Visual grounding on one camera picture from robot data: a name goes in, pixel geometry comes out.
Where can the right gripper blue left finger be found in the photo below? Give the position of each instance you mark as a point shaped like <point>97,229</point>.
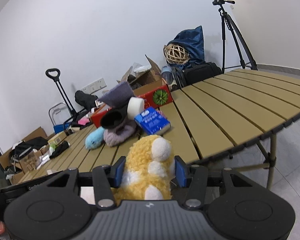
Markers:
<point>116,172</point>

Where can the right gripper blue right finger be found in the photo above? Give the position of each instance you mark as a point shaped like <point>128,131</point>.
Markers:
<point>182,172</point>

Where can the yellow white plush toy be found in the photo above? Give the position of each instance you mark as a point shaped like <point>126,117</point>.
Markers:
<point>149,168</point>

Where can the light blue plush toy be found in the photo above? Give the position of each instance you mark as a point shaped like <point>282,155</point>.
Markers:
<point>94,139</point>

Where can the black sock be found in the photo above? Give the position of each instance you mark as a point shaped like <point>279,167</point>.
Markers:
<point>115,120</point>

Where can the blue tissue pack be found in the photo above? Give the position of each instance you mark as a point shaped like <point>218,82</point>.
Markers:
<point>152,122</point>

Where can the purple cloth pouch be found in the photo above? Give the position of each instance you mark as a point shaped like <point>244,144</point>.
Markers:
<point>118,96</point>

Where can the lilac knitted hat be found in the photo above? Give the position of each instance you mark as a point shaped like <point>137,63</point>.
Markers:
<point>114,137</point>

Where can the black glove on table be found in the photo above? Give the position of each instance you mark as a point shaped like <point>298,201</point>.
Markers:
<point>60,149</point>

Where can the small yellow carton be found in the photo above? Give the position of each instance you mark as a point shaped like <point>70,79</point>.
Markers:
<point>57,139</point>

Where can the red cardboard box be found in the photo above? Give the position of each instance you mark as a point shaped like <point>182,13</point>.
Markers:
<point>155,95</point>

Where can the black bag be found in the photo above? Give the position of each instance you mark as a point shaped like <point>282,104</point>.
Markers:
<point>195,74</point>

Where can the open brown cardboard box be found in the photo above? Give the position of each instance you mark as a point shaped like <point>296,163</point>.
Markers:
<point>139,75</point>

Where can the wicker ball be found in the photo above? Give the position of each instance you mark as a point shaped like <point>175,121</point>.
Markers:
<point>176,54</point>

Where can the dark blue fabric bag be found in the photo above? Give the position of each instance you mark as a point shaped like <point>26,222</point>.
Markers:
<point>193,41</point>

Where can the black trolley handle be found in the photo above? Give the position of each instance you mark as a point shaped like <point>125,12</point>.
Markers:
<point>54,74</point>

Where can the white wall socket strip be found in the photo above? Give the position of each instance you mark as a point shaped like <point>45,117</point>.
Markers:
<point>94,86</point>

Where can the camera on black tripod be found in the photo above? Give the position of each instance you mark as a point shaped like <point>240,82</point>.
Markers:
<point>227,21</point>

